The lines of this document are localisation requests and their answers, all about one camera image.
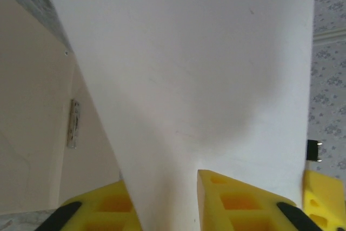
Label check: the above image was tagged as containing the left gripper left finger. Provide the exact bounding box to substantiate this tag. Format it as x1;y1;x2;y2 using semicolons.
34;180;144;231

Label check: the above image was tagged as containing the black bracket with screws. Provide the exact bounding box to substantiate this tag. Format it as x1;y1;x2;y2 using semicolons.
307;138;323;162

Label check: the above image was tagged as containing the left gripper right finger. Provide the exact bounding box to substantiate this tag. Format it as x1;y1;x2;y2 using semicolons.
196;169;318;231

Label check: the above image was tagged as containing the aluminium frame post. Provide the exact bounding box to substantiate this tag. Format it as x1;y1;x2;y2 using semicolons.
312;27;346;44

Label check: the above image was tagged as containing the white paper sheet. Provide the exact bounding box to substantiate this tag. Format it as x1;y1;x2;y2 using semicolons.
40;0;317;231

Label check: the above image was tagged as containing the metal folder clip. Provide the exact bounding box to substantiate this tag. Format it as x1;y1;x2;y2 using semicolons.
66;98;82;150

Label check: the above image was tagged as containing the brown cardboard folder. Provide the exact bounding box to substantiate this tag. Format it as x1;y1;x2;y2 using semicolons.
0;0;130;215

